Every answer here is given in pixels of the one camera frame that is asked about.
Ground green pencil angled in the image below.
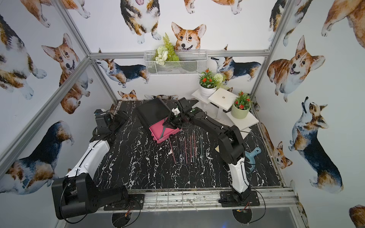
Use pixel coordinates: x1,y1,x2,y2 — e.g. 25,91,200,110
159,126,166,139

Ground black drawer cabinet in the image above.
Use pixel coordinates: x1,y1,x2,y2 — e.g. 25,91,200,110
134,98,171,133

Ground pink top drawer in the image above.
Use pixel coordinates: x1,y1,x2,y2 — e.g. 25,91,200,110
149,119,181,143

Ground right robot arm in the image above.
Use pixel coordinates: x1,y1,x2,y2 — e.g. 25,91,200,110
163,98,251,205

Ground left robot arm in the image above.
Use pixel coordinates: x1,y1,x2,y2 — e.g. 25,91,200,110
51,109,129,220

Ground red pencil with eraser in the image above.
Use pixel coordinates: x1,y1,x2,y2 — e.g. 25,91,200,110
193,131,197,158

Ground green pencil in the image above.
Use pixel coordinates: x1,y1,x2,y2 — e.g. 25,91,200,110
200,135,204,165

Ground white pot red flowers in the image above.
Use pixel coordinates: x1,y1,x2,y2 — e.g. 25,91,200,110
199,69,226,99

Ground white tiered display stand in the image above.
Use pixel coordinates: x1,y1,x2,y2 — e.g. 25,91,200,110
192,88,259,137

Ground dark blue pencil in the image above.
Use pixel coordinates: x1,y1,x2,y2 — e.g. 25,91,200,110
189,135,193,164

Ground green pot red flowers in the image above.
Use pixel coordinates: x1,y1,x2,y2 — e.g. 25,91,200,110
231,91,252,119

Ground green fern white flowers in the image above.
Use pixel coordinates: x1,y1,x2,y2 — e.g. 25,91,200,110
152,33,180,66

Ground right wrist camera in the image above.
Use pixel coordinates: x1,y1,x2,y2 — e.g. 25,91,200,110
172,107,181,116

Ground white wire wall basket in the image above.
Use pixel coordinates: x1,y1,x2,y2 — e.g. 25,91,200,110
144,50,208,76

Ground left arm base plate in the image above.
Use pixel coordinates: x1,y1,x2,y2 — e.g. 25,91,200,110
104,194,145,211

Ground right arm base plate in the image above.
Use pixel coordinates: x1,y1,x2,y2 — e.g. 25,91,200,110
218,190,260,208

